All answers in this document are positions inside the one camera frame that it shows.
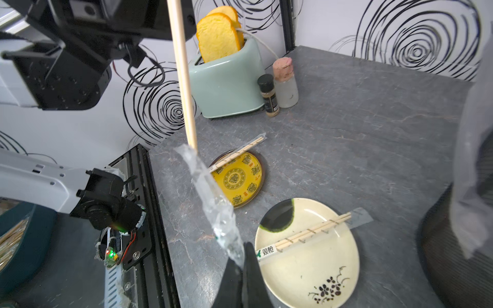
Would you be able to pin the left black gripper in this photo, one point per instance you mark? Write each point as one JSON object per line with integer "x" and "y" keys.
{"x": 146, "y": 19}

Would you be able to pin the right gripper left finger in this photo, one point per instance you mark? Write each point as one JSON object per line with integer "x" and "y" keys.
{"x": 230, "y": 291}

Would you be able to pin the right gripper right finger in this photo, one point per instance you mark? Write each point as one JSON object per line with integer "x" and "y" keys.
{"x": 254, "y": 290}

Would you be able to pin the bamboo chopsticks pair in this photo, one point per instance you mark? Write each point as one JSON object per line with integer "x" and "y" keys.
{"x": 179, "y": 44}

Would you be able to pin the clear plastic chopstick wrapper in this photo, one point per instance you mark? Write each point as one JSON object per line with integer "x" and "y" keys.
{"x": 217, "y": 208}

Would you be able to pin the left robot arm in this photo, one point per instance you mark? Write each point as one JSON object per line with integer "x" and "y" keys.
{"x": 60, "y": 114}

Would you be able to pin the wrapped chopsticks on middle plate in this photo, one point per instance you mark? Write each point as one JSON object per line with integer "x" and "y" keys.
{"x": 353, "y": 219}

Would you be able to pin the wrapped chopsticks on yellow plate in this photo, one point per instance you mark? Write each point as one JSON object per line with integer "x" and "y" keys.
{"x": 237, "y": 152}

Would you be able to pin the cream plate with black patch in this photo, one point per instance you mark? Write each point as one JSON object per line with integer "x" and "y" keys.
{"x": 321, "y": 273}

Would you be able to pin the front yellow bread slice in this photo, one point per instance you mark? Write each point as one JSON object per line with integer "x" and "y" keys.
{"x": 218, "y": 37}

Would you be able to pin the yellow bread slice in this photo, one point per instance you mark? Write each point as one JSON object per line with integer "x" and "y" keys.
{"x": 232, "y": 14}
{"x": 218, "y": 37}

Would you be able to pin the back yellow bread slice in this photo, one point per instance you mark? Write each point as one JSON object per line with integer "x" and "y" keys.
{"x": 232, "y": 14}

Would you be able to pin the yellow patterned plate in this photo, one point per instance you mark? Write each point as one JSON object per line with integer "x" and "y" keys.
{"x": 241, "y": 179}

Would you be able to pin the mint green toaster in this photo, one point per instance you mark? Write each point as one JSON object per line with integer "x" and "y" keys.
{"x": 228, "y": 86}

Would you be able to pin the black capped spice jar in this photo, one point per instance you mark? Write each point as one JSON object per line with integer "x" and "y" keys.
{"x": 268, "y": 92}

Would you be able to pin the cork topped glass bottle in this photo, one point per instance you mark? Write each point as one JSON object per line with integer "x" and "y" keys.
{"x": 285, "y": 83}

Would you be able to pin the black mesh trash bin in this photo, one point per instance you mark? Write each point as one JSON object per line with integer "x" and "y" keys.
{"x": 455, "y": 279}

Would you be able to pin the clear plastic bin liner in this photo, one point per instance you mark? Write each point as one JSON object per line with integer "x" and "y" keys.
{"x": 471, "y": 217}

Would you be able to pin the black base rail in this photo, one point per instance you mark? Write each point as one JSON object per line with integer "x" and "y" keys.
{"x": 148, "y": 279}

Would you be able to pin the white slotted cable duct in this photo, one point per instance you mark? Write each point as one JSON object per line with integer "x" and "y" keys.
{"x": 114, "y": 292}

